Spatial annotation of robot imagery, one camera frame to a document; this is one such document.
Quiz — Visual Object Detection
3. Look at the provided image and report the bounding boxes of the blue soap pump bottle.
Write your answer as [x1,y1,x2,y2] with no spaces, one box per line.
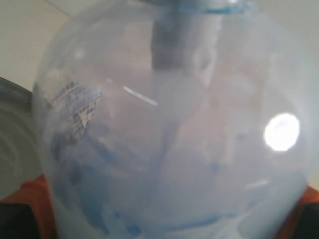
[32,0,319,239]

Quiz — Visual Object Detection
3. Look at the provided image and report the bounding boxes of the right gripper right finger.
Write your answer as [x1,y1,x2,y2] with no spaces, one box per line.
[288,187,319,239]

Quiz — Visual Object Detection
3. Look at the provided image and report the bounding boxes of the round stainless steel plate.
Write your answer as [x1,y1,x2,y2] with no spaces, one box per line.
[0,78,42,199]

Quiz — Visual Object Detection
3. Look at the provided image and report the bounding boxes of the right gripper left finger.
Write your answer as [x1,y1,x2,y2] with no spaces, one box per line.
[0,174,59,239]

